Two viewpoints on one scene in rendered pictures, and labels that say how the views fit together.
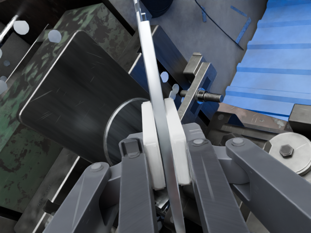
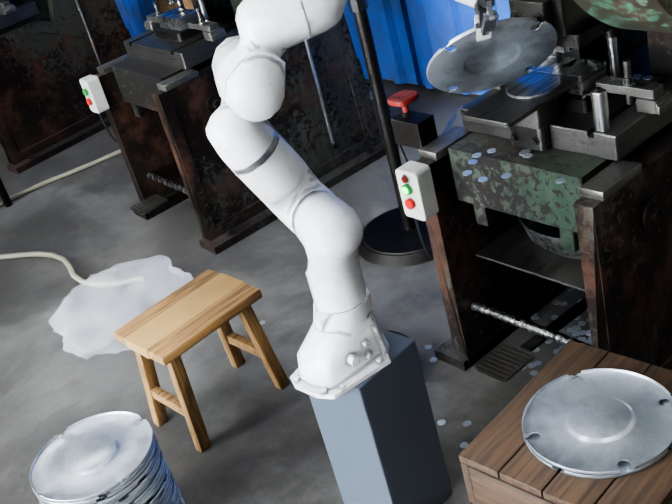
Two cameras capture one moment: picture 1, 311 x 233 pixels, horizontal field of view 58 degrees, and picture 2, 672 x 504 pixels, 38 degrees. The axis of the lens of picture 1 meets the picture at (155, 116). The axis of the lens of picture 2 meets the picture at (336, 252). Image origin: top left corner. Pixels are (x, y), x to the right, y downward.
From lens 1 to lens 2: 1.89 m
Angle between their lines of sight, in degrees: 31
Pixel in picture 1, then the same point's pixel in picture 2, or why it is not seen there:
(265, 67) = not seen: hidden behind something
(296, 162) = not seen: outside the picture
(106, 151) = (538, 95)
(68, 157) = (560, 136)
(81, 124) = (517, 106)
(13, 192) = (586, 164)
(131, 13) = (454, 135)
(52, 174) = (575, 147)
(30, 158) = (562, 161)
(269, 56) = not seen: hidden behind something
